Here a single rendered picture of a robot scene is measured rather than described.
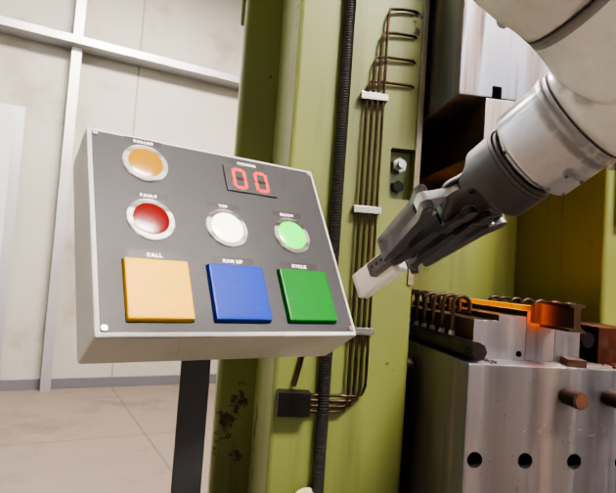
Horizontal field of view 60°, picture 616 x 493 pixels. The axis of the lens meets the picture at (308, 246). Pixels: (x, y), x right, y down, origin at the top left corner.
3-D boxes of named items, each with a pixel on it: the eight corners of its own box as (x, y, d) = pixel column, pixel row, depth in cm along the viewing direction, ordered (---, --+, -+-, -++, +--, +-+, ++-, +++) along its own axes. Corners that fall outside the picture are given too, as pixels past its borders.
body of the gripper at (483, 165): (517, 184, 43) (435, 245, 49) (570, 201, 48) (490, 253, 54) (480, 115, 46) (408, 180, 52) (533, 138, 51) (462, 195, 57)
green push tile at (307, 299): (338, 321, 71) (325, 271, 74) (291, 320, 66) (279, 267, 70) (331, 326, 72) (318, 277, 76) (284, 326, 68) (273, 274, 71)
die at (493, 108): (587, 162, 96) (590, 111, 96) (482, 151, 93) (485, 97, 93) (477, 195, 137) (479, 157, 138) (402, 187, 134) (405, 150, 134)
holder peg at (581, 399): (590, 410, 83) (590, 392, 83) (573, 410, 82) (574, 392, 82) (572, 404, 87) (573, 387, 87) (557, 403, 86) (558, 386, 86)
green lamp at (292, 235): (309, 251, 74) (311, 220, 74) (275, 248, 73) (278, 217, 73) (305, 252, 77) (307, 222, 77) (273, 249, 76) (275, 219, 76)
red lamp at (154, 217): (168, 238, 63) (171, 201, 63) (127, 234, 62) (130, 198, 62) (170, 239, 66) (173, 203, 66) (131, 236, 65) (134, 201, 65)
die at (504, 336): (579, 363, 94) (581, 314, 94) (471, 357, 91) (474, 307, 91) (469, 334, 135) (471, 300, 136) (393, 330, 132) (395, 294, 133)
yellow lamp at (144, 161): (161, 179, 67) (164, 145, 67) (122, 175, 66) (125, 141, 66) (164, 183, 70) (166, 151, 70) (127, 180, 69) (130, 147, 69)
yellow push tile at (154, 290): (196, 319, 60) (188, 260, 63) (128, 318, 56) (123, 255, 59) (190, 326, 61) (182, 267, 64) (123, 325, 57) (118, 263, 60)
